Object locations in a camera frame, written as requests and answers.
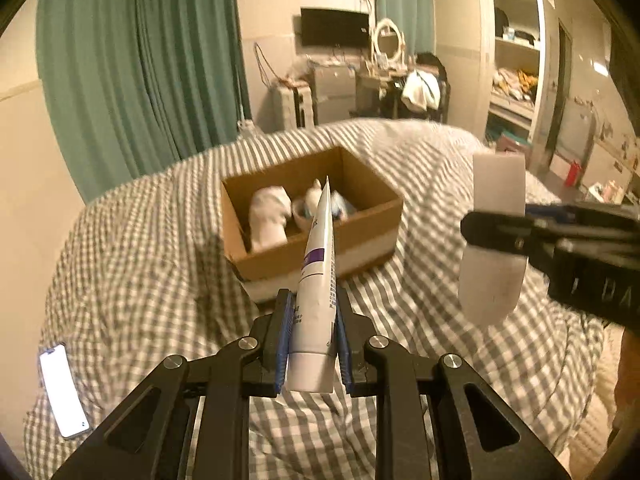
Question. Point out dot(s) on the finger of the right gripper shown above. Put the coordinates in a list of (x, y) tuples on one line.
[(544, 216), (510, 234)]

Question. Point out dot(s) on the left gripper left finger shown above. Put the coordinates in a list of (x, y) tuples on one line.
[(275, 345)]

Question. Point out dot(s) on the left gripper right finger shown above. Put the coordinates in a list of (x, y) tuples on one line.
[(353, 332)]

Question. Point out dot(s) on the white cream tube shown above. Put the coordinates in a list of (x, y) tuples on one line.
[(311, 352)]

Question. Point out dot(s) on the white earbuds case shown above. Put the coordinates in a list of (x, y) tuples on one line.
[(492, 270)]

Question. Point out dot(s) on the white plaster bear figurine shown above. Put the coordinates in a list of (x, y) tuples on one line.
[(270, 209)]

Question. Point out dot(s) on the floral tissue pack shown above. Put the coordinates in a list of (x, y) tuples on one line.
[(341, 208)]

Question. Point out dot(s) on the brown cardboard box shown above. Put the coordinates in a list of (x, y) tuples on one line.
[(366, 214)]

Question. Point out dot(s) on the small white bunny figurine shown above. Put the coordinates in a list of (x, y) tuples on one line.
[(304, 209)]

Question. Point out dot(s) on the white cloth on chair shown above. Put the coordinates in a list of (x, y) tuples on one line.
[(421, 92)]

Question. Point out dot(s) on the white louvered wardrobe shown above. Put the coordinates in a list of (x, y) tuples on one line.
[(501, 58)]

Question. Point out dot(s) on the wooden dressing table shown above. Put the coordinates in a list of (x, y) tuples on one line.
[(380, 96)]

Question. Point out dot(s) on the large clear water jug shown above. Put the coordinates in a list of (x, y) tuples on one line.
[(246, 126)]

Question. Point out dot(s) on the white suitcase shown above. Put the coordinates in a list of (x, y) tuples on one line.
[(292, 106)]

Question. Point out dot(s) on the white smartphone lit screen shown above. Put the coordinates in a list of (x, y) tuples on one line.
[(58, 381)]

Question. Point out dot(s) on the white oval vanity mirror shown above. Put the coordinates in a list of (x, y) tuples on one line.
[(388, 44)]

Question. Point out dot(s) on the silver mini fridge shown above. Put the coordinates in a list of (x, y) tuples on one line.
[(334, 91)]

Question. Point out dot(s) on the small green window curtain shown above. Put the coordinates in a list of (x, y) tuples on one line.
[(402, 0)]

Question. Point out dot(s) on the large green curtain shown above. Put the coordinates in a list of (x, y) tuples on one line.
[(133, 86)]

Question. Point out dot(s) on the black wall television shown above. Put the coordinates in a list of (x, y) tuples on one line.
[(333, 28)]

